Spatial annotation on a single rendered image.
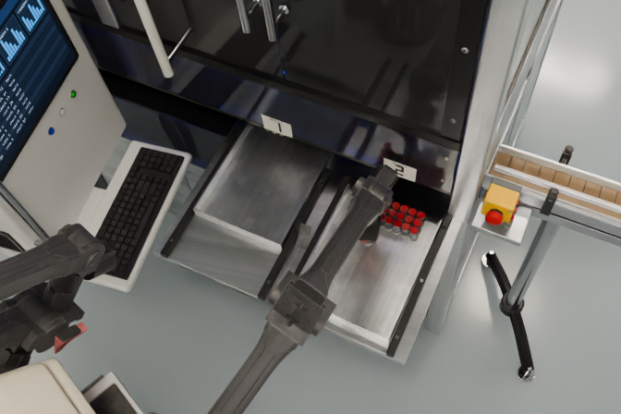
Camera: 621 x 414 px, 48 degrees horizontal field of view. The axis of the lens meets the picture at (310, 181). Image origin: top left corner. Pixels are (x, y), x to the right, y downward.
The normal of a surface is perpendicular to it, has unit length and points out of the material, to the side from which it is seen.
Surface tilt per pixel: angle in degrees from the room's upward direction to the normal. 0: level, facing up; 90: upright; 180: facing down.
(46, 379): 42
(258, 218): 0
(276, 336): 29
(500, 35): 90
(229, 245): 0
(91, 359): 0
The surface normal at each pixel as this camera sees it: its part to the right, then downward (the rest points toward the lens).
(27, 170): 0.95, 0.22
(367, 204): 0.40, -0.62
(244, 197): -0.07, -0.51
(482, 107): -0.44, 0.79
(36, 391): 0.44, -0.78
